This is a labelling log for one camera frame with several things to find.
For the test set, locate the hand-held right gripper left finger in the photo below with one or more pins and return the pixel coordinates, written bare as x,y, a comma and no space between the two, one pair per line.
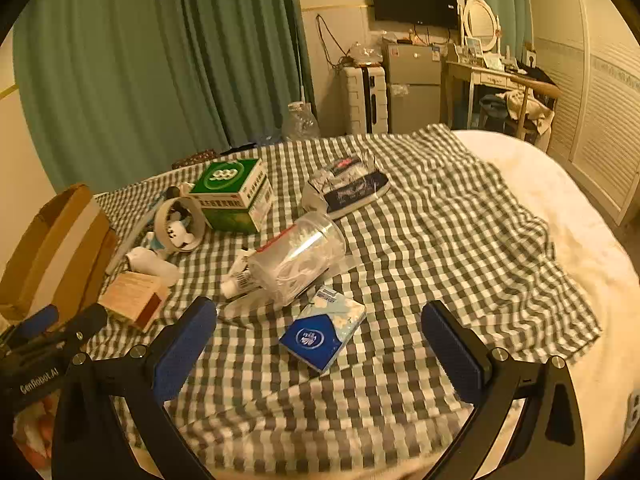
185,350

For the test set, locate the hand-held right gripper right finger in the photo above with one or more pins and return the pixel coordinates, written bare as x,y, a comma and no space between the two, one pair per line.
452,355

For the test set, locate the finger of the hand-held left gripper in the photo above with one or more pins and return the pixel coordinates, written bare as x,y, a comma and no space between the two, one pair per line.
82,325
37,320

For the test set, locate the small beige carton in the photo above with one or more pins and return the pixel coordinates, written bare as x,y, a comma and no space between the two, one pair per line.
130,295

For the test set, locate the brown cardboard box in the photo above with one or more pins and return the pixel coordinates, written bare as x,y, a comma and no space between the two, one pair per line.
30,260

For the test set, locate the small white bottle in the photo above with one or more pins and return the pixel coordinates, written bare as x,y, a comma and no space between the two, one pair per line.
150,265

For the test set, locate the white toothpaste tube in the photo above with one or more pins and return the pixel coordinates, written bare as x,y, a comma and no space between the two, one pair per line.
240,275

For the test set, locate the white stick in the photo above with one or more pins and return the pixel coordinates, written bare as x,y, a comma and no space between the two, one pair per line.
132,240

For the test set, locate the white plush toy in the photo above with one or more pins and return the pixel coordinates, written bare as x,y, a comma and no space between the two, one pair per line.
176,232

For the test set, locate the blue tissue pack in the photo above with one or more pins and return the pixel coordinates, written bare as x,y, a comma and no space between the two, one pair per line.
320,335

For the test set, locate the clear plastic cup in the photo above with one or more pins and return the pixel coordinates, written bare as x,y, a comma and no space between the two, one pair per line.
300,255

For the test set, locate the green medicine box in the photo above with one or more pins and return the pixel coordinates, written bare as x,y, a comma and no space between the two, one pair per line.
230,180

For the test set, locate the plastic-wrapped navy pouch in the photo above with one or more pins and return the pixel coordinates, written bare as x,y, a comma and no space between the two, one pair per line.
350,190

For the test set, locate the pale patterned cloth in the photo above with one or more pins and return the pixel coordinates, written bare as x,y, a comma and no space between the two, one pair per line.
30,435

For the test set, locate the checkered cloth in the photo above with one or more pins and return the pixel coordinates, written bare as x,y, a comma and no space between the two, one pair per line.
425,260

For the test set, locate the brown patterned bag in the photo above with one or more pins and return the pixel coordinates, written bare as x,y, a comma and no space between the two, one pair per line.
195,159

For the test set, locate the dark bag under table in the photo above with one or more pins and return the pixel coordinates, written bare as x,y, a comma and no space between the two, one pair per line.
492,107

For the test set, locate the clear water jug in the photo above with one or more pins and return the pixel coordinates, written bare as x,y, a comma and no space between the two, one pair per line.
300,122

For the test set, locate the cream cloth on chair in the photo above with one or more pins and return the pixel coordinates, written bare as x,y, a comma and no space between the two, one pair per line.
530,110

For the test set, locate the grey mini fridge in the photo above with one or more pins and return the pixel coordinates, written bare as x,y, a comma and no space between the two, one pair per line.
412,90

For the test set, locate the white suitcase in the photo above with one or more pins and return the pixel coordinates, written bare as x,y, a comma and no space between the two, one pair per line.
357,100

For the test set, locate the wide green curtain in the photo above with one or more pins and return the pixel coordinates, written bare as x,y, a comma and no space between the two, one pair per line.
150,60

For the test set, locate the wooden desk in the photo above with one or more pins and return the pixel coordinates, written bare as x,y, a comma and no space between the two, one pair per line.
485,77

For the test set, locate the wooden chair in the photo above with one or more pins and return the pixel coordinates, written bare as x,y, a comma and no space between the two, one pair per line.
542,89

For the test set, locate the white louvered wardrobe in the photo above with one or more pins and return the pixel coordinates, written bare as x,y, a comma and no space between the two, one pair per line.
600,110

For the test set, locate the clear plastic bag clutter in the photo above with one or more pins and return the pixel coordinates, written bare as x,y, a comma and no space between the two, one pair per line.
365,54

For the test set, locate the white oval mirror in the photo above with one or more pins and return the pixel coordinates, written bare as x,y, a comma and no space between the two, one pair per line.
481,22

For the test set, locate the black wall television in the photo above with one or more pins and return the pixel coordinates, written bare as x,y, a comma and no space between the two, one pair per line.
415,0

